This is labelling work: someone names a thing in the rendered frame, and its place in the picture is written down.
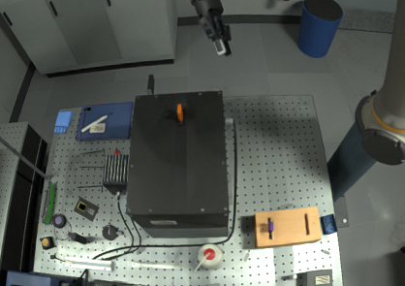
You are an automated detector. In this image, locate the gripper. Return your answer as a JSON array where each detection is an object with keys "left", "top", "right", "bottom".
[{"left": 191, "top": 0, "right": 234, "bottom": 57}]

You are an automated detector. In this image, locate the black monochromator body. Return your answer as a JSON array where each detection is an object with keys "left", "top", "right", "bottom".
[{"left": 125, "top": 90, "right": 231, "bottom": 239}]

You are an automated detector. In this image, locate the wooden filter rack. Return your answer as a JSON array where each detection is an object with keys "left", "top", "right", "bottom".
[{"left": 254, "top": 206, "right": 323, "bottom": 249}]

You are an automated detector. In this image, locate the blue drum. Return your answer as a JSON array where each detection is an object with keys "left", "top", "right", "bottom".
[{"left": 296, "top": 0, "right": 344, "bottom": 59}]

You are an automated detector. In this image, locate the grey cabinet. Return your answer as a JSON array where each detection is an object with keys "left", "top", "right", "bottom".
[{"left": 0, "top": 0, "right": 178, "bottom": 77}]

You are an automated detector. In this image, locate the blue notebook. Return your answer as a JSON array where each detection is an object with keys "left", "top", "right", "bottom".
[{"left": 76, "top": 101, "right": 135, "bottom": 142}]

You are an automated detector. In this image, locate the white pen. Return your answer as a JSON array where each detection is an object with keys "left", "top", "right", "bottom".
[{"left": 79, "top": 114, "right": 109, "bottom": 134}]

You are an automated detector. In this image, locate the striped black heat sink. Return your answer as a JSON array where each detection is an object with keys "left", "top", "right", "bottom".
[{"left": 102, "top": 153, "right": 130, "bottom": 195}]

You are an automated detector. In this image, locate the black card with yellow square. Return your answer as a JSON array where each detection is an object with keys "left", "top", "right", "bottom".
[{"left": 73, "top": 196, "right": 101, "bottom": 223}]

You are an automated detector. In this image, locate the small blue box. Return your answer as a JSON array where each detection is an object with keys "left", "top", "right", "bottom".
[{"left": 320, "top": 213, "right": 338, "bottom": 236}]

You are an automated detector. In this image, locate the grey rod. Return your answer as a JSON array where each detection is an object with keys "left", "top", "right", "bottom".
[{"left": 0, "top": 136, "right": 53, "bottom": 180}]

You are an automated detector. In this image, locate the white stick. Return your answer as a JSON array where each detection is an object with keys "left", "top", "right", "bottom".
[{"left": 193, "top": 256, "right": 208, "bottom": 273}]

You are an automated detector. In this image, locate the green circuit board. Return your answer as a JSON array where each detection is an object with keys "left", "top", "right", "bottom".
[{"left": 42, "top": 181, "right": 58, "bottom": 226}]

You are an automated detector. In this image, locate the black cylinder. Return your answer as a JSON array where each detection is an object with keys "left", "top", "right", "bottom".
[{"left": 68, "top": 231, "right": 89, "bottom": 245}]

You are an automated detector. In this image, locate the white tube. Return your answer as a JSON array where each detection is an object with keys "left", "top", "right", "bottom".
[{"left": 64, "top": 258, "right": 116, "bottom": 272}]

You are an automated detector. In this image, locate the grey instrument box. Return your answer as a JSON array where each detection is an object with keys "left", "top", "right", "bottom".
[{"left": 296, "top": 269, "right": 334, "bottom": 286}]

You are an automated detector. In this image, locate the blue instrument box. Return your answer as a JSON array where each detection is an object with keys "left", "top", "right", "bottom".
[{"left": 5, "top": 270, "right": 89, "bottom": 286}]

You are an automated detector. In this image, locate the black cable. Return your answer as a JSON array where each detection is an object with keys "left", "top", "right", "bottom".
[
  {"left": 96, "top": 193, "right": 143, "bottom": 261},
  {"left": 91, "top": 118, "right": 239, "bottom": 261}
]

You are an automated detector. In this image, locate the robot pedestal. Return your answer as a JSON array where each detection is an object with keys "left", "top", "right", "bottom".
[{"left": 326, "top": 121, "right": 378, "bottom": 229}]

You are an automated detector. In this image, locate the black round mount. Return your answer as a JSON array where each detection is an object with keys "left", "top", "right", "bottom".
[{"left": 102, "top": 224, "right": 121, "bottom": 241}]

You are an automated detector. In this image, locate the purple lens in black mount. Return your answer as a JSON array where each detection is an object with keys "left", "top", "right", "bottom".
[{"left": 51, "top": 212, "right": 68, "bottom": 230}]

